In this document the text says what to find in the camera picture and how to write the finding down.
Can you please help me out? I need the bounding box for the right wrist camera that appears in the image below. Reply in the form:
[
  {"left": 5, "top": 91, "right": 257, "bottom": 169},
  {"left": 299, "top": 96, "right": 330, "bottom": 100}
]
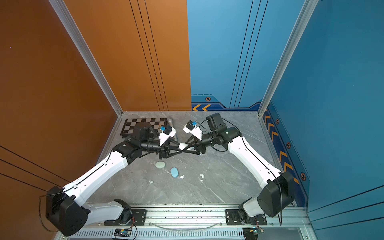
[{"left": 183, "top": 121, "right": 203, "bottom": 141}]

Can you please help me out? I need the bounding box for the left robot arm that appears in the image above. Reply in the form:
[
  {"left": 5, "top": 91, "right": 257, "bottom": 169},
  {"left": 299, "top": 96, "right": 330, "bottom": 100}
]
[{"left": 46, "top": 122, "right": 187, "bottom": 237}]

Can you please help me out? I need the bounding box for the circuit board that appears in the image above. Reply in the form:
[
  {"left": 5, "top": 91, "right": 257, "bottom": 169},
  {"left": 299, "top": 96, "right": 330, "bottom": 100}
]
[
  {"left": 243, "top": 228, "right": 265, "bottom": 240},
  {"left": 113, "top": 228, "right": 132, "bottom": 240}
]

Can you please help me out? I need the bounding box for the blue charging case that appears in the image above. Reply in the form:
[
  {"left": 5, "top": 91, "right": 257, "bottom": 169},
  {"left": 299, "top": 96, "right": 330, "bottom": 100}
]
[{"left": 171, "top": 167, "right": 179, "bottom": 178}]

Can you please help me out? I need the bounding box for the aluminium front rail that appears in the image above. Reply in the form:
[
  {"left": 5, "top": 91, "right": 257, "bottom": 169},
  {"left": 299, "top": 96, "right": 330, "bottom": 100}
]
[{"left": 59, "top": 203, "right": 313, "bottom": 230}]

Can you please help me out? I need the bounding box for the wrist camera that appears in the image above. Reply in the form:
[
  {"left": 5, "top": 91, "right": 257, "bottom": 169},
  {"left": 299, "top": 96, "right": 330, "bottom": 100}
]
[
  {"left": 159, "top": 125, "right": 176, "bottom": 146},
  {"left": 183, "top": 121, "right": 203, "bottom": 141}
]

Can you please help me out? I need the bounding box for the white charging case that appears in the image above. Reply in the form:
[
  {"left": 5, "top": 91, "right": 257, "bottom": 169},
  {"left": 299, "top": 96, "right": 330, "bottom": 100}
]
[{"left": 179, "top": 143, "right": 188, "bottom": 150}]

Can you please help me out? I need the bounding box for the green charging case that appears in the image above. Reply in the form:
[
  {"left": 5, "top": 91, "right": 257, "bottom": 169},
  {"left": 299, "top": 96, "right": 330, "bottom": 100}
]
[{"left": 155, "top": 161, "right": 166, "bottom": 169}]

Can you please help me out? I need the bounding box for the right circuit board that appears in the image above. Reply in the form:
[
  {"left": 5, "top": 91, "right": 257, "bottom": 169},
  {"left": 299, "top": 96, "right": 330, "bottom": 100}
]
[{"left": 243, "top": 228, "right": 265, "bottom": 240}]

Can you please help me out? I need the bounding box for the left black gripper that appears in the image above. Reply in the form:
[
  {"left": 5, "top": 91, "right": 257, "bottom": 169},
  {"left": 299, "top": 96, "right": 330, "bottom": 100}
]
[{"left": 141, "top": 138, "right": 183, "bottom": 160}]

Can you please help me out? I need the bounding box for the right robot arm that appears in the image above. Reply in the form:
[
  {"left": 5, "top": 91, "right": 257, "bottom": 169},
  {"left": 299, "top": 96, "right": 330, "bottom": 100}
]
[{"left": 179, "top": 113, "right": 296, "bottom": 225}]

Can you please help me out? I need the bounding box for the left circuit board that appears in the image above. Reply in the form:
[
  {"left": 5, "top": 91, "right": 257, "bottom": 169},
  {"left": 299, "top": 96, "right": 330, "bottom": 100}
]
[{"left": 113, "top": 228, "right": 132, "bottom": 240}]

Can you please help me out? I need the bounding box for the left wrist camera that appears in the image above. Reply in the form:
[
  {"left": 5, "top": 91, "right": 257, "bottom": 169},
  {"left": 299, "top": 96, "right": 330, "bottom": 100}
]
[{"left": 159, "top": 125, "right": 176, "bottom": 146}]

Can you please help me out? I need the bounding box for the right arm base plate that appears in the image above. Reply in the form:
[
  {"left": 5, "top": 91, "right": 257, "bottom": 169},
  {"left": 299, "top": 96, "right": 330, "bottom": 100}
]
[{"left": 225, "top": 209, "right": 267, "bottom": 226}]

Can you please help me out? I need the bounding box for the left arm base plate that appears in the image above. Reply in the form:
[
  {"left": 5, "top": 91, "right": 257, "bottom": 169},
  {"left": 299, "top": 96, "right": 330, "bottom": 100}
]
[{"left": 104, "top": 209, "right": 147, "bottom": 226}]

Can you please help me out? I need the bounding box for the black white chessboard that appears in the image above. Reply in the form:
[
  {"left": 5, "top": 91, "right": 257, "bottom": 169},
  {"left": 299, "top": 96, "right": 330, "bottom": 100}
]
[{"left": 120, "top": 118, "right": 168, "bottom": 139}]

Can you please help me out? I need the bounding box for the silver microphone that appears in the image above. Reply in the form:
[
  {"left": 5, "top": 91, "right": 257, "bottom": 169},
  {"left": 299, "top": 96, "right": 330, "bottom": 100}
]
[{"left": 167, "top": 118, "right": 178, "bottom": 142}]

